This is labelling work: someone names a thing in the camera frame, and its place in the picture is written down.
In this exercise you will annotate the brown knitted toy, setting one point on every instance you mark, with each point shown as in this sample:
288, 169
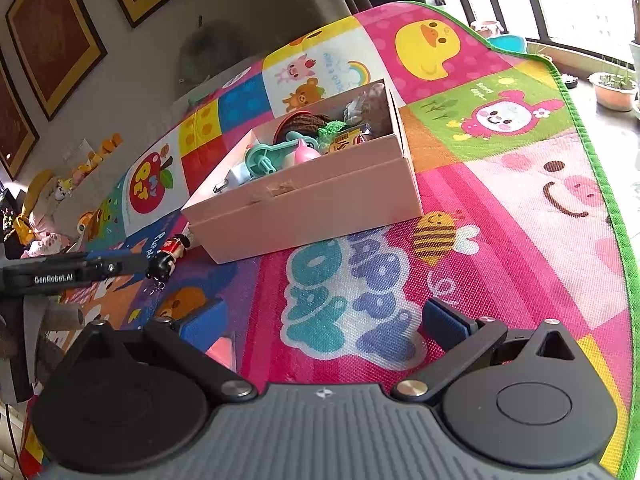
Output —
303, 122

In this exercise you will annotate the gold framed wall picture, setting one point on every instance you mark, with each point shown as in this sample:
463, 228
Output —
57, 45

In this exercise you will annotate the yellow plush toy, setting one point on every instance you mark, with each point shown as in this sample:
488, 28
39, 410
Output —
32, 209

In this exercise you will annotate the colourful cartoon play mat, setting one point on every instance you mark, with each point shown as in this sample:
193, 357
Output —
519, 223

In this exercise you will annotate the potted seedlings in bowl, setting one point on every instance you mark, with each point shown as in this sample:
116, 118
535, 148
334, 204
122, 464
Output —
615, 92

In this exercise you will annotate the teal toy water gun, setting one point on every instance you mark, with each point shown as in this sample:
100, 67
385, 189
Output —
263, 159

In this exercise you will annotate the black haired doll figurine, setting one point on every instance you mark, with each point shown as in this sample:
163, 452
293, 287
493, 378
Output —
162, 265

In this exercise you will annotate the pink cardboard box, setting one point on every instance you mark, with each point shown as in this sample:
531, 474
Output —
362, 187

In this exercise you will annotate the black right gripper finger seen sideways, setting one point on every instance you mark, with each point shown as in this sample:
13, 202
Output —
109, 264

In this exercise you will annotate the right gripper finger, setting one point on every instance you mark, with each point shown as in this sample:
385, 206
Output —
178, 348
468, 345

